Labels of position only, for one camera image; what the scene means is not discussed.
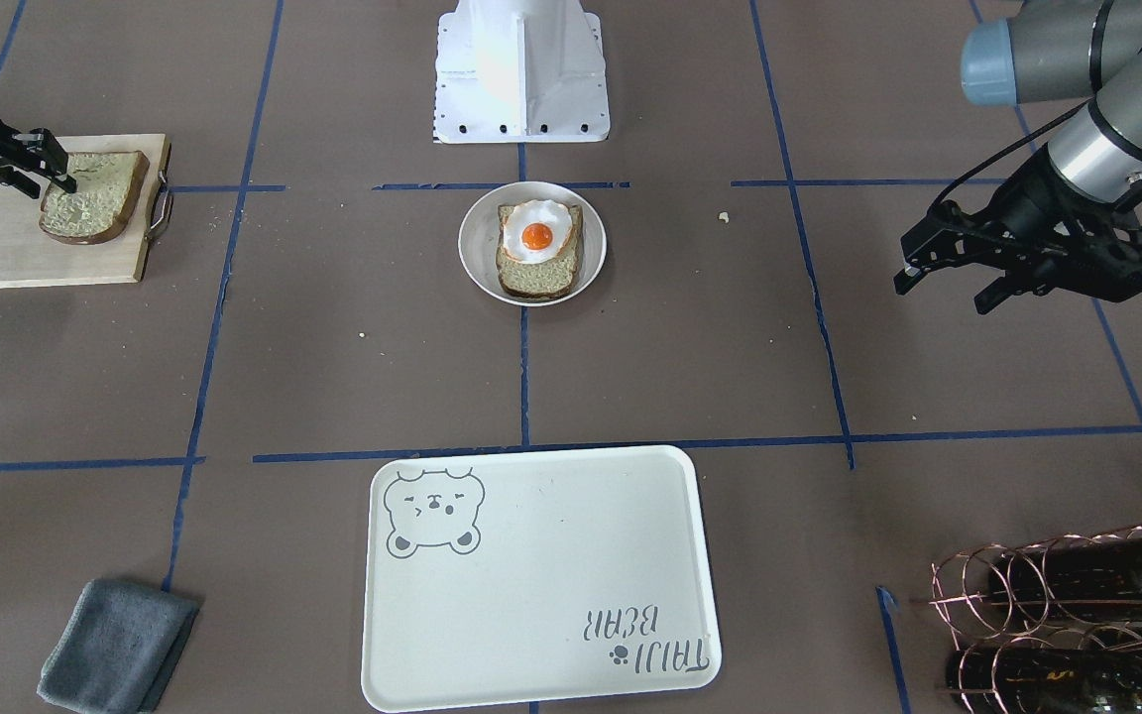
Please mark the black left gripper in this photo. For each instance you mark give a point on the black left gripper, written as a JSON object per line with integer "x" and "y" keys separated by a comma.
{"x": 1031, "y": 196}

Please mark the bread slice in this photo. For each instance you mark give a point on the bread slice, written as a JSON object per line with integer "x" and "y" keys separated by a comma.
{"x": 545, "y": 280}
{"x": 107, "y": 188}

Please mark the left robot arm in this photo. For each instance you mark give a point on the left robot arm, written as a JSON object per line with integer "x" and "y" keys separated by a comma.
{"x": 1088, "y": 51}

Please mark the cream bear tray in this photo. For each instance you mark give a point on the cream bear tray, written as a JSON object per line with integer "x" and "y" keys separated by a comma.
{"x": 539, "y": 576}

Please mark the dark wine bottle upper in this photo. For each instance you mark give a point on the dark wine bottle upper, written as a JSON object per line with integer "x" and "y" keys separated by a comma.
{"x": 1096, "y": 582}

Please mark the dark wine bottle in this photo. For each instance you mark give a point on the dark wine bottle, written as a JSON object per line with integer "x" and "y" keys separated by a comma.
{"x": 1030, "y": 674}
{"x": 1096, "y": 582}

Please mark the dark wine bottle lower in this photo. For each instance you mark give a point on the dark wine bottle lower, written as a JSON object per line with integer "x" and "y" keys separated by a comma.
{"x": 1030, "y": 674}

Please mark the bread slice under egg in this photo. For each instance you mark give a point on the bread slice under egg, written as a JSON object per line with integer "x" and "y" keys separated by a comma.
{"x": 545, "y": 280}

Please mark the fried egg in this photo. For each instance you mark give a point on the fried egg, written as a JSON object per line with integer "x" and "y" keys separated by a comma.
{"x": 535, "y": 231}

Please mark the white round plate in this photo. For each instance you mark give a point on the white round plate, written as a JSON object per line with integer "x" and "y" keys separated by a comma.
{"x": 480, "y": 235}

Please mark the grey folded cloth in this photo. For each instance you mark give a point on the grey folded cloth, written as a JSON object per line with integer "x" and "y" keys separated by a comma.
{"x": 119, "y": 650}

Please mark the copper wire bottle rack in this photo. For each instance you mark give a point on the copper wire bottle rack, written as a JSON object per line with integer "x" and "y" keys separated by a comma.
{"x": 958, "y": 596}

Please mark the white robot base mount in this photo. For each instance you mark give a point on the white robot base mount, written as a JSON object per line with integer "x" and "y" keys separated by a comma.
{"x": 520, "y": 71}

